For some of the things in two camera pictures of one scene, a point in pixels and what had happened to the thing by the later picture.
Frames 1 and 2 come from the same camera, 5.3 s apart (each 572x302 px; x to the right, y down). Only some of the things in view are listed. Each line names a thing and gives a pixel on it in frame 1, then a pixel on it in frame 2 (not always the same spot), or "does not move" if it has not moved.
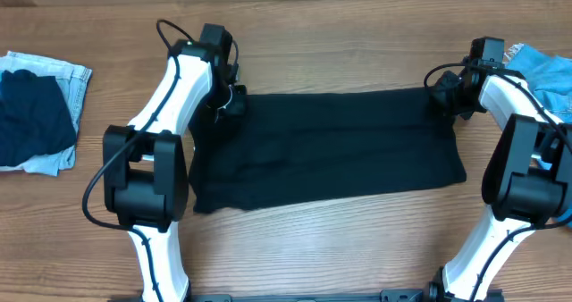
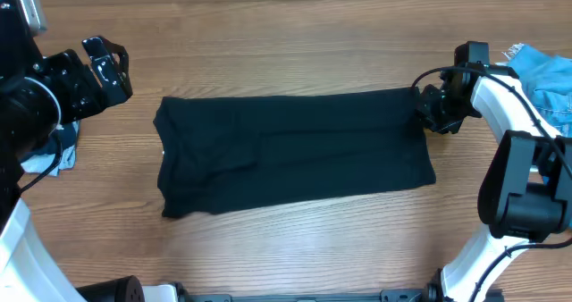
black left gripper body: x=235 y=102 -> x=89 y=85
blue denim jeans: x=551 y=78 does not move
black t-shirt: x=290 y=146 does not move
